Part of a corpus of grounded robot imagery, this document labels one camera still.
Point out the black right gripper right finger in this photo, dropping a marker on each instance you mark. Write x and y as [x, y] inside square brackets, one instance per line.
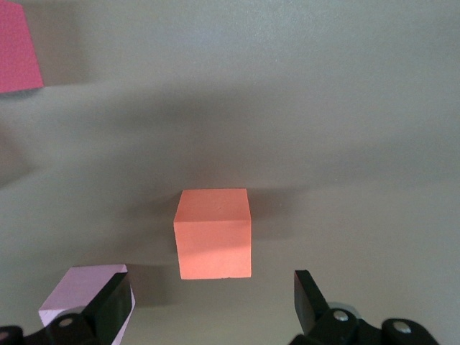
[312, 316]

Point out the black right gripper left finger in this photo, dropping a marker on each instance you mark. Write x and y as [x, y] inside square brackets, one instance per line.
[104, 316]

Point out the orange foam cube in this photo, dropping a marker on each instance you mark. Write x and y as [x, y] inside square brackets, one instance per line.
[212, 233]

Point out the red foam cube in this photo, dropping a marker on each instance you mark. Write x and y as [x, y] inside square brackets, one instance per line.
[18, 54]

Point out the pink foam cube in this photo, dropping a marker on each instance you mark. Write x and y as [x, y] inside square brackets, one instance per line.
[72, 291]

